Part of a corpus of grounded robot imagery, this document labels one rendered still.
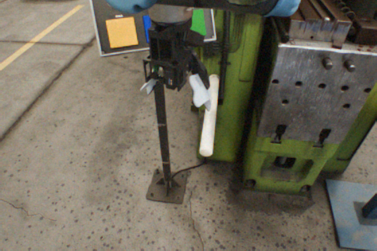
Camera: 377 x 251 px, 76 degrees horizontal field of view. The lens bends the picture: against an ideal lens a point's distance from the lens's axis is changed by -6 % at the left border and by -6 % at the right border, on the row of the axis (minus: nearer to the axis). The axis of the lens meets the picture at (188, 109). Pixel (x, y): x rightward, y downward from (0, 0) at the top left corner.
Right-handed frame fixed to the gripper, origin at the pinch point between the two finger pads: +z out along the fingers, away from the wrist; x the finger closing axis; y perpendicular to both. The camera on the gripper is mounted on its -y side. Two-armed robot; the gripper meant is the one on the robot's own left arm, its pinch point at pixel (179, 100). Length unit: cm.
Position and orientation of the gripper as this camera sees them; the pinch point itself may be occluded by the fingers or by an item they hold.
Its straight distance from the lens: 57.7
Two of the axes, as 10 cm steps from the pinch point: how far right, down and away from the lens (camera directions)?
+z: 0.0, 7.5, 6.6
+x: 9.2, 2.6, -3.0
